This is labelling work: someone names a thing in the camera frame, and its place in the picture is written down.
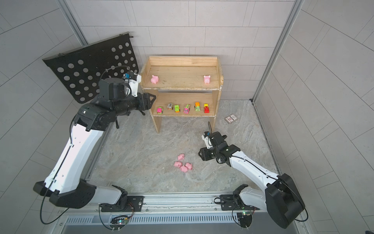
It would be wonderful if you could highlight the pink toy pig bottom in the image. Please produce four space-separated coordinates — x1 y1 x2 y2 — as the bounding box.
180 166 189 173

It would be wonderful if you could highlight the red yellow toy truck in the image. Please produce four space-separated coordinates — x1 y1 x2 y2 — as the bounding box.
204 103 210 114

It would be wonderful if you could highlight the wooden two-tier shelf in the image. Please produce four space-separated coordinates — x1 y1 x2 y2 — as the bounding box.
140 56 224 133

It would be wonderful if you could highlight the pink green block toy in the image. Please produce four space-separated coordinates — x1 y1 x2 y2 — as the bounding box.
184 104 191 114

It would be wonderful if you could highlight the small card box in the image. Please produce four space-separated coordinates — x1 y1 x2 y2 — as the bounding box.
225 114 238 124

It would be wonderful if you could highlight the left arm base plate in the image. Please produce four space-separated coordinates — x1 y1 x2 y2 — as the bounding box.
99 196 145 213

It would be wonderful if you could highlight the orange green mixer truck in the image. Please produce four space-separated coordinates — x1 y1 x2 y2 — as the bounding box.
194 102 201 112

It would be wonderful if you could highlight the pink toy pig top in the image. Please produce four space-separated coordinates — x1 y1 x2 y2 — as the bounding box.
151 75 159 84

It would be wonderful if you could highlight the pink green toy car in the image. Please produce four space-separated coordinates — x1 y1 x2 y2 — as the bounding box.
157 106 164 115

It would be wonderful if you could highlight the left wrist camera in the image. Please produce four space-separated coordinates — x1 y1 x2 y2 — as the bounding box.
122 71 142 98

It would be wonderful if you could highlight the controller board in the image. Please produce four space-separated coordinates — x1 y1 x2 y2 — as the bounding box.
237 213 253 229
110 215 130 225

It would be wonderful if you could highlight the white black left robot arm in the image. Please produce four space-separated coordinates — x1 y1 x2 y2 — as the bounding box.
33 74 156 212

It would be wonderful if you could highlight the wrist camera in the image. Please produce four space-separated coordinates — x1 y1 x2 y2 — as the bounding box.
122 71 142 98
202 131 213 149

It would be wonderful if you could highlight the black perforated music stand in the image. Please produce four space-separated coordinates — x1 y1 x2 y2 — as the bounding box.
42 32 146 129

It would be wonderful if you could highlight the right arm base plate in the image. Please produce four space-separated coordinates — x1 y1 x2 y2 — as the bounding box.
214 195 259 211

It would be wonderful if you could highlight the right controller board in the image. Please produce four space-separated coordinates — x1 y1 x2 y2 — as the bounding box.
237 213 253 229

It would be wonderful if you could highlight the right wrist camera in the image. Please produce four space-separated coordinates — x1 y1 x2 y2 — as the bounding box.
202 131 213 149

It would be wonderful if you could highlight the left controller board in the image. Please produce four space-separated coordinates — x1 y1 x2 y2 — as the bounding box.
110 215 130 225

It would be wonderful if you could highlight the aluminium mounting rail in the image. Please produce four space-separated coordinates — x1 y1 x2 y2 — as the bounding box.
57 191 303 217

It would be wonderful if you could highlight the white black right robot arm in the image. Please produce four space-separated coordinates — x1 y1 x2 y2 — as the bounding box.
198 132 306 229

